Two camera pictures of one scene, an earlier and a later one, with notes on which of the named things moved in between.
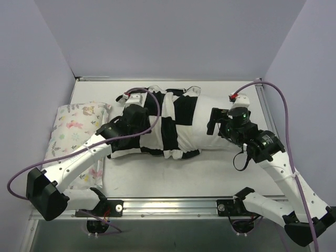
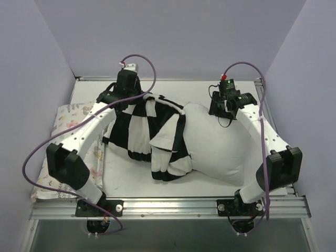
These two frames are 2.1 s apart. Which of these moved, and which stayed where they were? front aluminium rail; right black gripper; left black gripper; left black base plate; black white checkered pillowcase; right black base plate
Moved: black white checkered pillowcase; right black gripper; left black gripper
Stayed: right black base plate; left black base plate; front aluminium rail
